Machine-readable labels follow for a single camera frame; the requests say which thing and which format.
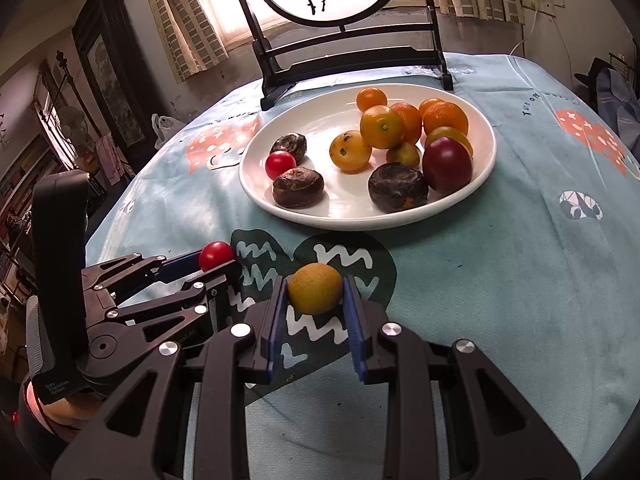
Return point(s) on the orange-yellow tomato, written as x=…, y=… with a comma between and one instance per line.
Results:
x=450, y=133

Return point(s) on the yellow spotted tomato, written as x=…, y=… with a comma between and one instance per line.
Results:
x=349, y=152

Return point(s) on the green-brown tomato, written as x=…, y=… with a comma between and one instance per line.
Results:
x=405, y=153

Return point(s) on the orange round tomato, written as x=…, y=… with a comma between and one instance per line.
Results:
x=381, y=127

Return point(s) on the dark framed picture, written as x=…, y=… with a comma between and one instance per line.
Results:
x=119, y=78

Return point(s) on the red cherry tomato with stem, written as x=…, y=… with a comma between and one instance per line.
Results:
x=278, y=163

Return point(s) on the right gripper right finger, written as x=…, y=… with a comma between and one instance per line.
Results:
x=451, y=413

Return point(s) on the round painted screen on stand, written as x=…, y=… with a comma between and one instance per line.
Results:
x=277, y=80

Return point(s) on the white wall socket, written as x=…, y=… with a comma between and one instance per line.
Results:
x=541, y=6

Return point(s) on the left hand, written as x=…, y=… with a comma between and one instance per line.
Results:
x=68, y=414

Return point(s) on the small orange tomato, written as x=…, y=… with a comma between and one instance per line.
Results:
x=370, y=97
x=427, y=104

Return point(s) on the large orange mandarin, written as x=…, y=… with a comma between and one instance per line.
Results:
x=445, y=114

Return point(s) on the small yellow-green tomato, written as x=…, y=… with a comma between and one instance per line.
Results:
x=315, y=289

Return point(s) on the white plastic bag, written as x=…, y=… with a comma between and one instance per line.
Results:
x=165, y=127

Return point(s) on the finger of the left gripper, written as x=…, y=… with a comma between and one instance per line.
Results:
x=145, y=267
x=193, y=313

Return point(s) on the blue clothes pile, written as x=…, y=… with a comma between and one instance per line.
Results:
x=618, y=106

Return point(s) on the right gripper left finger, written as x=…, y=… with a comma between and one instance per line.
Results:
x=122, y=440

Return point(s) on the dark purple-red tomato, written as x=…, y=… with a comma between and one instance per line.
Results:
x=447, y=165

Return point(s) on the dark brown water chestnut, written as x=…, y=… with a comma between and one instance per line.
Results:
x=298, y=187

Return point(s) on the left checkered curtain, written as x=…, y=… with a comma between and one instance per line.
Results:
x=197, y=35

